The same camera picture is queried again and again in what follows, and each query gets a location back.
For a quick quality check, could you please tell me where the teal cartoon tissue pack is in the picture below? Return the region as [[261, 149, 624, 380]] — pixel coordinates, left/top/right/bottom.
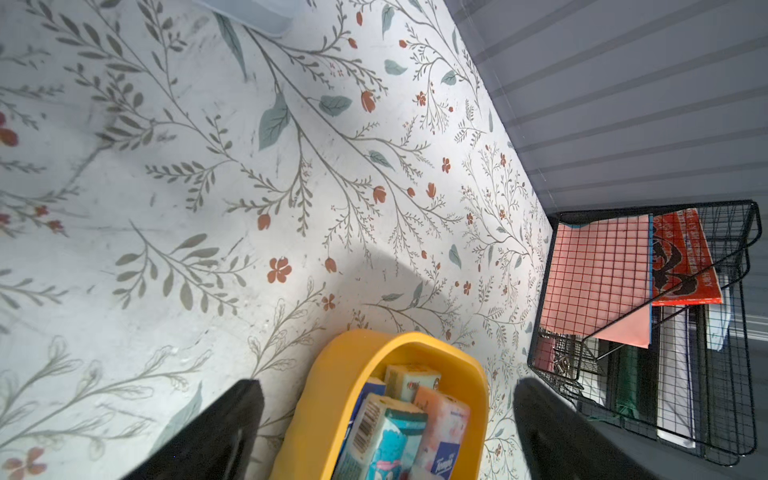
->
[[332, 393, 428, 479]]

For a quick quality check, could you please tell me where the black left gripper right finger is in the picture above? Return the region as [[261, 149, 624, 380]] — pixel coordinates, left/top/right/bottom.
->
[[513, 377, 654, 480]]

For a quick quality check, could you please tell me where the cream tissue pack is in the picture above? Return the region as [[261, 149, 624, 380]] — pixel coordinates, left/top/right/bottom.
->
[[384, 364, 442, 403]]

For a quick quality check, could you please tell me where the yellow storage box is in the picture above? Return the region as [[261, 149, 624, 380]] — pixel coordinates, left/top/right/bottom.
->
[[270, 329, 489, 479]]

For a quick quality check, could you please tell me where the dark blue Tempo tissue pack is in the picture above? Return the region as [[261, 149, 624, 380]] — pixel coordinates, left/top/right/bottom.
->
[[344, 377, 386, 441]]

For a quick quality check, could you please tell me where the translucent box lid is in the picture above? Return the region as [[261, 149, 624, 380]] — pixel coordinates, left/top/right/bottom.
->
[[197, 0, 304, 37]]

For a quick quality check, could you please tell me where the black wire desk organizer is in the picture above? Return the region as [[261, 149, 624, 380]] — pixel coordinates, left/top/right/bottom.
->
[[527, 200, 763, 466]]

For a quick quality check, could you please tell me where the red book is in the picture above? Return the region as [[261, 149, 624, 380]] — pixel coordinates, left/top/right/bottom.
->
[[651, 208, 723, 307]]

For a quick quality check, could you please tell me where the pink blue Tempo tissue pack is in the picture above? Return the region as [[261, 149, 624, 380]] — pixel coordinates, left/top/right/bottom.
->
[[408, 387, 471, 480]]

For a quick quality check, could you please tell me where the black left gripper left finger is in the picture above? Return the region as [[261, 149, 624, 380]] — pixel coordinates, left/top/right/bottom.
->
[[125, 379, 265, 480]]

